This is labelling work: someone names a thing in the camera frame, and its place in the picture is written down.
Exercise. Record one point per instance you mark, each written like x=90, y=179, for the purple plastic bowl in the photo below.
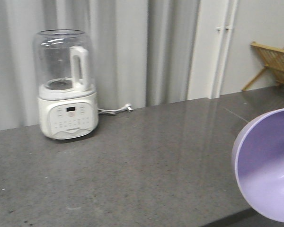
x=257, y=161

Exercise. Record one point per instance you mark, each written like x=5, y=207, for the grey pleated curtain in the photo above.
x=142, y=50

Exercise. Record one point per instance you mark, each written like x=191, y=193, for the white blender with clear jar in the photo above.
x=67, y=97

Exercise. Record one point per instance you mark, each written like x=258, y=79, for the wooden dish rack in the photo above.
x=273, y=60

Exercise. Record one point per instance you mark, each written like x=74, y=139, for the white wall pipe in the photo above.
x=225, y=33

